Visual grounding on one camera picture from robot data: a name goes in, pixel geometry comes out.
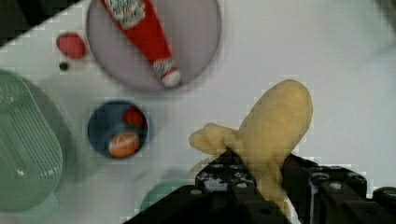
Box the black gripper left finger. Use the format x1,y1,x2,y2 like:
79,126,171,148
194,148,259,198

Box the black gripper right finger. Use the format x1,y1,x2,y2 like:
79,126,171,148
282,154,367,224

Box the yellow plush banana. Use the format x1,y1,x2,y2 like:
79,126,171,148
189,79,313,216

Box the orange toy fruit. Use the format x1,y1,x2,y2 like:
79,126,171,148
108,132,140,158

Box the small red strawberry toy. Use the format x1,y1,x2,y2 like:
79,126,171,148
121,106,145,128

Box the blue small bowl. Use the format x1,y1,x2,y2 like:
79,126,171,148
87,100,149,158

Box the grey oval plate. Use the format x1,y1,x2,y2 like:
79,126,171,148
86,0,221,92

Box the red plush ketchup bottle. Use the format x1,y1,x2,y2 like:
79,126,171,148
101,0,181,88

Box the green perforated colander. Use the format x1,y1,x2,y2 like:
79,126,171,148
0,70,63,212

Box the red plush strawberry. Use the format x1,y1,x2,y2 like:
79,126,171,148
56,33,87,60

